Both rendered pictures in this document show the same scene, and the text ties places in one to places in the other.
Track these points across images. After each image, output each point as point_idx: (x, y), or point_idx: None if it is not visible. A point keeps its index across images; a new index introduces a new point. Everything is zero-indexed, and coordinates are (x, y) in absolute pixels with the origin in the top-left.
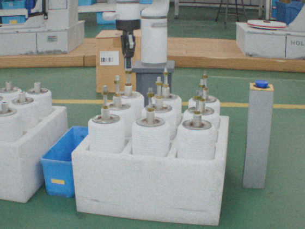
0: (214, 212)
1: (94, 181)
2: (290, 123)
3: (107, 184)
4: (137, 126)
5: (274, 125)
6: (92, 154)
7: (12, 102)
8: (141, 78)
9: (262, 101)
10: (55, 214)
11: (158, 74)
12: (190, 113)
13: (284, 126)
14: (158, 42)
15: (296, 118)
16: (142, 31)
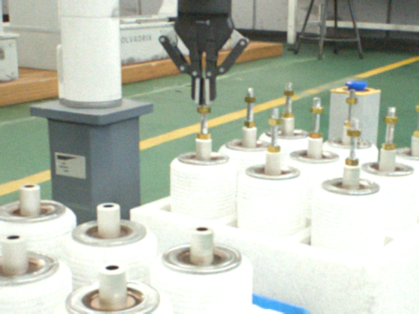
0: None
1: (391, 311)
2: (161, 178)
3: (402, 303)
4: (400, 178)
5: (153, 186)
6: (390, 254)
7: (114, 244)
8: (110, 135)
9: (372, 111)
10: None
11: (132, 120)
12: (358, 149)
13: (168, 184)
14: (119, 51)
15: (150, 170)
16: (89, 30)
